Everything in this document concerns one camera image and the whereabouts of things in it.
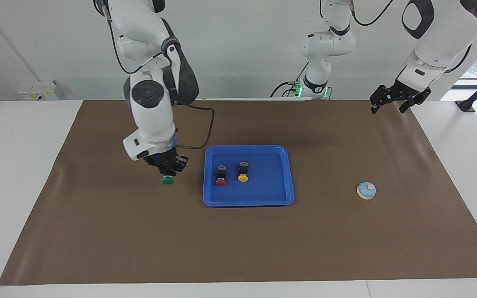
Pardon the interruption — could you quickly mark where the brown table mat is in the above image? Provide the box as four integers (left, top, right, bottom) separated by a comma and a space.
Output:
0, 99, 477, 286

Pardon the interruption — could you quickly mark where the yellow push button switch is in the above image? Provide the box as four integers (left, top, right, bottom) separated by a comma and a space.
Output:
237, 161, 251, 183

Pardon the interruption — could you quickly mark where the black left arm base cable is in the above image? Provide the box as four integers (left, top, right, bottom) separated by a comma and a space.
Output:
270, 62, 309, 98

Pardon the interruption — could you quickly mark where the blue plastic tray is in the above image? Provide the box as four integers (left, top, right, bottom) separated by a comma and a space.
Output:
202, 144, 295, 207

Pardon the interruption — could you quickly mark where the white wall socket box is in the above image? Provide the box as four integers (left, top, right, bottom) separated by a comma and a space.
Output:
18, 81, 59, 101

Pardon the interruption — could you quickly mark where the red push button switch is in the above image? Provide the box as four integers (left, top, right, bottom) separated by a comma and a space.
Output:
215, 164, 228, 187

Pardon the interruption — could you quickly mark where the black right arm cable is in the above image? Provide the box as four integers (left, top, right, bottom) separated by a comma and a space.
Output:
96, 0, 216, 150

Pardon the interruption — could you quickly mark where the light blue desk bell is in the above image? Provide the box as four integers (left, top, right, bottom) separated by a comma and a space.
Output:
356, 181, 377, 200

